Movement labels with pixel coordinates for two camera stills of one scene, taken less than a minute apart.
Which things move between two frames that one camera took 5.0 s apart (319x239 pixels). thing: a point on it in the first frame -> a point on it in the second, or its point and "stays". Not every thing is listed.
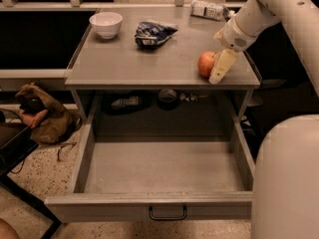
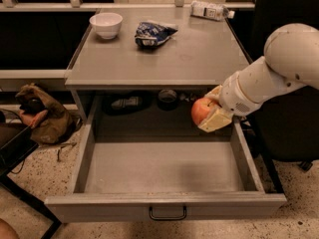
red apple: [206, 63] -> [199, 109]
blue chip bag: [151, 35] stays
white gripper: [233, 37] -> [233, 98]
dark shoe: [126, 103] stays
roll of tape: [167, 99] stays
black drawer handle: [167, 218] stays
